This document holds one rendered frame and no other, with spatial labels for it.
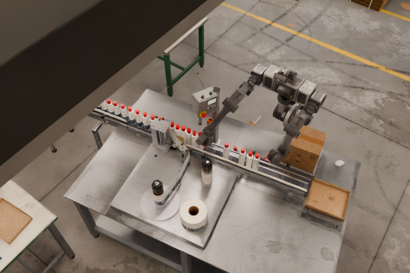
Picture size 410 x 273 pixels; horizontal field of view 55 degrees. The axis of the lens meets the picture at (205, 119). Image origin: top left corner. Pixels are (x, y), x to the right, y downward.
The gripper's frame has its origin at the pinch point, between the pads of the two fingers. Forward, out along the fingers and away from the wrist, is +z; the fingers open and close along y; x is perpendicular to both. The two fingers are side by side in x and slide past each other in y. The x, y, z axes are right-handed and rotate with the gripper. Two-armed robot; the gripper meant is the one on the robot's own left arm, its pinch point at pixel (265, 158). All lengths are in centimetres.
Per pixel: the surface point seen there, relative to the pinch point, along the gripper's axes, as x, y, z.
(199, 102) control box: -69, 1, 6
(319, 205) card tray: 53, 7, -15
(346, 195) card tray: 67, -10, -27
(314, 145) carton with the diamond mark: 20.7, -24.4, -24.5
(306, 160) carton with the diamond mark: 27.2, -17.2, -14.1
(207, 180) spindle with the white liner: -20.1, 32.3, 29.4
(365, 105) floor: 125, -201, 35
